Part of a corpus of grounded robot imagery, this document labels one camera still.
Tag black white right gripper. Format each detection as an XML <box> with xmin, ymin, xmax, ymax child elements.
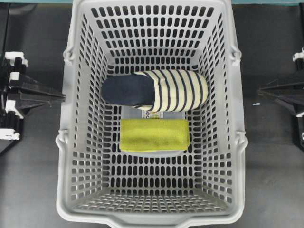
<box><xmin>258</xmin><ymin>47</ymin><xmax>304</xmax><ymax>149</ymax></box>

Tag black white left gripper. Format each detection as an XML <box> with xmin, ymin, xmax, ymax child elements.
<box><xmin>0</xmin><ymin>52</ymin><xmax>65</xmax><ymax>140</ymax></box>

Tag grey plastic shopping basket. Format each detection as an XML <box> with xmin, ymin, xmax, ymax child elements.
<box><xmin>55</xmin><ymin>0</ymin><xmax>249</xmax><ymax>228</ymax></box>

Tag clear plastic package with label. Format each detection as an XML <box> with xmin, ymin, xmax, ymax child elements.
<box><xmin>121</xmin><ymin>106</ymin><xmax>185</xmax><ymax>158</ymax></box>

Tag striped navy cream slipper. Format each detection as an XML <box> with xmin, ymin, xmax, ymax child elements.
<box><xmin>101</xmin><ymin>69</ymin><xmax>208</xmax><ymax>112</ymax></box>

